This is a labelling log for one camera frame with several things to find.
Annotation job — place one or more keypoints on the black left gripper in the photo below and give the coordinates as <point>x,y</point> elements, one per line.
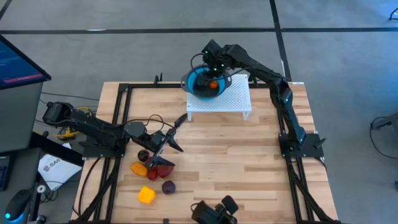
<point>152,141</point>

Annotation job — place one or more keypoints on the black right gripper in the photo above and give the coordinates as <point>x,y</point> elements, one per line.
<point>219,68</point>

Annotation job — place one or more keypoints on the small round orange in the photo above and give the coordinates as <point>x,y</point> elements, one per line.
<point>213,84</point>

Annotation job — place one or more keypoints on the large red apple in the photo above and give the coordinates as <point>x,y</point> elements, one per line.
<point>165,171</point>

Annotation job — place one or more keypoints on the dark maroon round fruit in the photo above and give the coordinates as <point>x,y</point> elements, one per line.
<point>143,155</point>

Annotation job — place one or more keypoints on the small red fruit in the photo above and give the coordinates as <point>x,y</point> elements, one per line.
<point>152,175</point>

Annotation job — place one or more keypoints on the orange fruit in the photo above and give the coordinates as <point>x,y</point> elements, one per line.
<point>138,169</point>

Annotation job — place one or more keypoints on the dark purple fruit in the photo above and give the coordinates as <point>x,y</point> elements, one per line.
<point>168,187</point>

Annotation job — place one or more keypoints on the yellow bell pepper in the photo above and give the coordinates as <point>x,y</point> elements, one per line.
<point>146,195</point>

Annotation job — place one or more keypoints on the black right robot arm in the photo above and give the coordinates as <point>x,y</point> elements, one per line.
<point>280,90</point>

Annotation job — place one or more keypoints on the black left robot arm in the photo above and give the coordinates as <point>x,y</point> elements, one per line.
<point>90,124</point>

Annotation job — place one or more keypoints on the teal collapsible bowl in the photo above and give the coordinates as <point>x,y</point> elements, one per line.
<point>189,84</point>

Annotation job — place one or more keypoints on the white perforated shelf riser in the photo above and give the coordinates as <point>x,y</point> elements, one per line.
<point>233,99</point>

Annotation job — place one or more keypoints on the white printed paper sheet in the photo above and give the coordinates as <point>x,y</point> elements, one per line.
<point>57,171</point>

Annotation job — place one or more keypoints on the black computer mouse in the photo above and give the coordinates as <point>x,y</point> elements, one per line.
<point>18,207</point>

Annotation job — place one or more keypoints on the black keyboard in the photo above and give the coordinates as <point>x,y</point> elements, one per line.
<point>3,172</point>

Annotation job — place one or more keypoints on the large desk monitor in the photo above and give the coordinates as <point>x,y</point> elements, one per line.
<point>18,67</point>

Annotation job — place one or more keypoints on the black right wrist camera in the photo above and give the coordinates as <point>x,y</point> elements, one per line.
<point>211,48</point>

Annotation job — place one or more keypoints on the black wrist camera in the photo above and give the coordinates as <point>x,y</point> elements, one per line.
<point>135,129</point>
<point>211,48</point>

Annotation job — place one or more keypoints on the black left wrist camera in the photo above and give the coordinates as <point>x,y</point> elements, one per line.
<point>135,129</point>

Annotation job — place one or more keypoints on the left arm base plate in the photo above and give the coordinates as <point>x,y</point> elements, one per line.
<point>102,151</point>

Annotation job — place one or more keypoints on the black aluminium table frame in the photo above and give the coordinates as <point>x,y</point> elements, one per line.
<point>119,102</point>

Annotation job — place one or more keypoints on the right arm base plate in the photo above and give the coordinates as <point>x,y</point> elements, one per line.
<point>311,147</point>

